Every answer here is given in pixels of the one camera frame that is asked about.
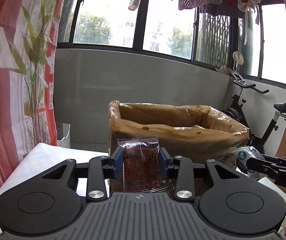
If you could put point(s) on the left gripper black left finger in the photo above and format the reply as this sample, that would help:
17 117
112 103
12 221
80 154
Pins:
102 168

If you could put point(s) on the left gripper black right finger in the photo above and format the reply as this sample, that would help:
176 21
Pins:
180 170

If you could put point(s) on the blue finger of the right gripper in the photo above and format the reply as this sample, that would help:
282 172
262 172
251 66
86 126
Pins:
271 170
276 160

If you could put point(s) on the white blue-dotted snack packet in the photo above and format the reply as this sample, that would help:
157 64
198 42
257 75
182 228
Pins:
242 154

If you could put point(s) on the dark red jerky packet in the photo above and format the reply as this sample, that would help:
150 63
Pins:
141 170

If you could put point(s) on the large cardboard box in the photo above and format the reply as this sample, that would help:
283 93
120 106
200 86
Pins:
197 132

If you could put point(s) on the white trash bin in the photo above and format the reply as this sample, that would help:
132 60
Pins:
64 135

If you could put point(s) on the exercise bike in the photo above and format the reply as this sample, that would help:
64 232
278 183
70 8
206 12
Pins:
259 111

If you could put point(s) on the patterned pink curtain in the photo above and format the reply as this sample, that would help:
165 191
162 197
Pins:
28 40

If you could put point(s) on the window with black frame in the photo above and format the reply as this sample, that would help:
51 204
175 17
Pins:
158 27

